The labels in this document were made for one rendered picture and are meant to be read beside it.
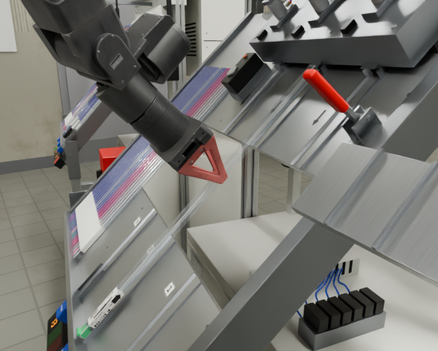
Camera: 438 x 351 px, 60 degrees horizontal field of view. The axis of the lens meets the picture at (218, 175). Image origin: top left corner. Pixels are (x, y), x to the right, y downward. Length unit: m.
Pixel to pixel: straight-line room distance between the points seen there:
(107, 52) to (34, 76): 3.70
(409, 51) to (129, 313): 0.47
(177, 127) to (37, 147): 3.74
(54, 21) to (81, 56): 0.04
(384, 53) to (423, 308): 0.57
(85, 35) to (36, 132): 3.77
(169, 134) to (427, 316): 0.64
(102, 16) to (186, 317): 0.33
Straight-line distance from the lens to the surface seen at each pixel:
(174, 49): 0.48
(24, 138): 4.15
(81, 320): 0.65
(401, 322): 0.85
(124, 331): 0.54
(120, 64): 0.42
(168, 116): 0.47
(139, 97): 0.46
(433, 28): 0.49
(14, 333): 1.91
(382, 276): 0.98
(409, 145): 0.43
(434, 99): 0.45
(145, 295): 0.54
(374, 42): 0.48
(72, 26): 0.39
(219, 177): 0.53
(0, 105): 4.09
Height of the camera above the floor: 1.11
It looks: 18 degrees down
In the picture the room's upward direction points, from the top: straight up
